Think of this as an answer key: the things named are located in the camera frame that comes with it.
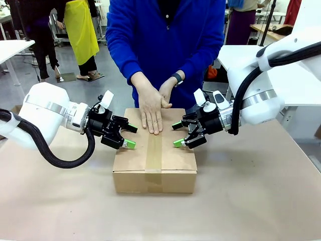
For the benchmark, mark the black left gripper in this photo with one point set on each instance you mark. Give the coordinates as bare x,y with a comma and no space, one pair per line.
102,123

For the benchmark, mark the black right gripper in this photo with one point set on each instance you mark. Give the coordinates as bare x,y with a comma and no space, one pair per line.
210,121

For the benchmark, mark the brown cardboard box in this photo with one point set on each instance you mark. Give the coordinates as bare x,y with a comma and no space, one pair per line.
130,180

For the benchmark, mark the person's left forearm blue sleeve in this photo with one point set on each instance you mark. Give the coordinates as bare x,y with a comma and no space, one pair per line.
200,62

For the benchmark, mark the person's right forearm blue sleeve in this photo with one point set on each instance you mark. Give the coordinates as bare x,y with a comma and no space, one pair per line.
123,62

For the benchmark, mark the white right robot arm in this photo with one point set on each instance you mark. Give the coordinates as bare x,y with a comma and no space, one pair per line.
258,108

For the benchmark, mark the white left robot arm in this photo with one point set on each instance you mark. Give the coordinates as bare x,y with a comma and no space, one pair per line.
45,100

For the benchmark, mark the cardboard box on floor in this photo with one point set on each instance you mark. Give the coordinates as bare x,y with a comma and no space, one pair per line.
17,109

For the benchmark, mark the person's right hand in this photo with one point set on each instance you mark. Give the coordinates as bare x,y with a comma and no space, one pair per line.
150,110

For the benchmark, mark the person's left hand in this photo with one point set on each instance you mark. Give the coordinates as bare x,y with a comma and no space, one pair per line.
168,89

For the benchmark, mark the brown packing tape strip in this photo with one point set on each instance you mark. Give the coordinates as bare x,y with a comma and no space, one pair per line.
153,155

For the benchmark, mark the black wrist watch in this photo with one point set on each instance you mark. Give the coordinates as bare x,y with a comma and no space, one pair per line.
177,77

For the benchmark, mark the grey floor plate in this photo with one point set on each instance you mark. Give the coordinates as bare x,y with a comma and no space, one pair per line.
96,76

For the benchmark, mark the person in blue sweater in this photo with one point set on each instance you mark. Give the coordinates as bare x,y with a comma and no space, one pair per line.
150,37

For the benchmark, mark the person in yellow apron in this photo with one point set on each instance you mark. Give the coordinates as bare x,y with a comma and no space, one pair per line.
81,32

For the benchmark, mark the person in purple skirt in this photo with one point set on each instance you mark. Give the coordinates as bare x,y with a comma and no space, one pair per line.
240,22

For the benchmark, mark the grey metal cart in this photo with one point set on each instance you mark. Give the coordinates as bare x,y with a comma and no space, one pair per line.
57,32

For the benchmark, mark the wooden table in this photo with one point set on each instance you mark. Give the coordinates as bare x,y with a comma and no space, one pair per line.
273,33

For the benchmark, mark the brown cardboard piece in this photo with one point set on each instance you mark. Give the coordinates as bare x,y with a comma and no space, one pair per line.
318,131

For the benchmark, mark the person in black clothes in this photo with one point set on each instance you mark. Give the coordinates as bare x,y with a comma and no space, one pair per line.
42,30

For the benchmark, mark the black stand pole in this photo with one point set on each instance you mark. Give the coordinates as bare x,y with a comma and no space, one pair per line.
268,22

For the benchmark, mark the small white table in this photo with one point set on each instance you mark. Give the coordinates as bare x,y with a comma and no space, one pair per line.
12,49

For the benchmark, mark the red cloth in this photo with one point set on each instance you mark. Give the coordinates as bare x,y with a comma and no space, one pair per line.
293,11

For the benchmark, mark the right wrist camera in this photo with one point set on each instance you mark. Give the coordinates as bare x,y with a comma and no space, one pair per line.
200,96

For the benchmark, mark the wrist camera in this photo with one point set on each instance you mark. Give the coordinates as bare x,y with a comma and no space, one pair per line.
200,96
104,100

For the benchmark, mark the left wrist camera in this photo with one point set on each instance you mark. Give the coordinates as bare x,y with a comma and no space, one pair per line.
104,100

